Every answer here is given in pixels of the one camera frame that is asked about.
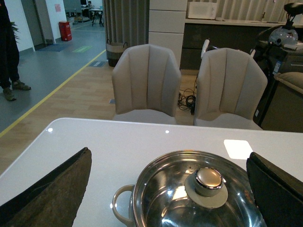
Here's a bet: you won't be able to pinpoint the beige chair on left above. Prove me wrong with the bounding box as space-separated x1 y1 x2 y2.
112 44 181 124

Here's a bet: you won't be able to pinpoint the black stroller with white handles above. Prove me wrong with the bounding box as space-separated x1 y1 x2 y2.
200 39 256 59

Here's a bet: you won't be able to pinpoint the woven basket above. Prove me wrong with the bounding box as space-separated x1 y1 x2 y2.
106 39 128 67

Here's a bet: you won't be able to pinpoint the person in dark clothes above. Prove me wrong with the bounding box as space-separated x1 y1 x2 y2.
0 0 31 101

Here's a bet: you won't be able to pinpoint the white microwave oven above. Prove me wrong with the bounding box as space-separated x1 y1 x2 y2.
187 2 218 19

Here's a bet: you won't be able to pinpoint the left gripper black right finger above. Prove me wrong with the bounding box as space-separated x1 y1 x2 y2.
246 152 303 227

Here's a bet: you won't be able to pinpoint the white drawer column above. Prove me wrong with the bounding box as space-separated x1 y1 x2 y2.
148 0 187 65

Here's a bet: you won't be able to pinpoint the steel pot with beige handles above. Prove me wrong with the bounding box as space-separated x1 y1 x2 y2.
112 149 268 227

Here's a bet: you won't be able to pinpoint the red fire extinguisher box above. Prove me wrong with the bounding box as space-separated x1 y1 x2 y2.
59 21 72 41

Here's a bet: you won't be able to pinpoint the beige sofa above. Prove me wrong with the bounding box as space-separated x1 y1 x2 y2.
274 72 303 94

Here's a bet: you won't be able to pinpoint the glass pot lid with knob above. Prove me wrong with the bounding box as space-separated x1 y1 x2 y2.
132 149 268 227

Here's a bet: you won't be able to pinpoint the black floor cables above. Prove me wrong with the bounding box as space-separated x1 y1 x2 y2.
177 73 198 116

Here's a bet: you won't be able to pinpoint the beige chair on right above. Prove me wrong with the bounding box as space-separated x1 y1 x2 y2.
193 48 267 130

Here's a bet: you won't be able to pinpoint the beige chair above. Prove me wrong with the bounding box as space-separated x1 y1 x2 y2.
112 44 181 124
193 48 267 130

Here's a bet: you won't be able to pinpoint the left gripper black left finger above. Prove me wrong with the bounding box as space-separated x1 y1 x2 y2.
0 147 92 227

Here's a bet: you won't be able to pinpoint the potted green plant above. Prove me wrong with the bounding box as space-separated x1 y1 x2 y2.
10 22 19 43

